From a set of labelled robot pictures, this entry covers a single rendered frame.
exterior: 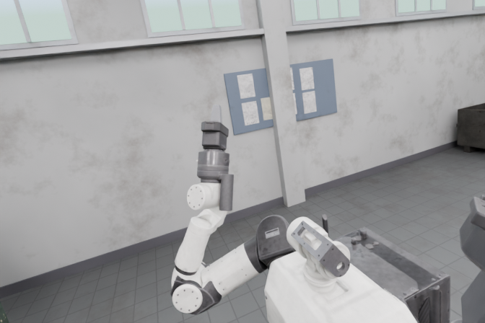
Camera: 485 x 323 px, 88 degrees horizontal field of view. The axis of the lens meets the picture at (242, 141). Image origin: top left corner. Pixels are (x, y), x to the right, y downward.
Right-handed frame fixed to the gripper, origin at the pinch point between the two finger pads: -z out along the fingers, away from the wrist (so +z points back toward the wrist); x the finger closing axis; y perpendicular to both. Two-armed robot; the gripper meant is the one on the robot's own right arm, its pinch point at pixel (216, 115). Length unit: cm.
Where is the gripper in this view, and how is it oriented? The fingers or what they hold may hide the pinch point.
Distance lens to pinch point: 73.8
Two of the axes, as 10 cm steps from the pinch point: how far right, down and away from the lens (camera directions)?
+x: -1.9, -1.6, -9.7
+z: -0.4, 9.9, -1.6
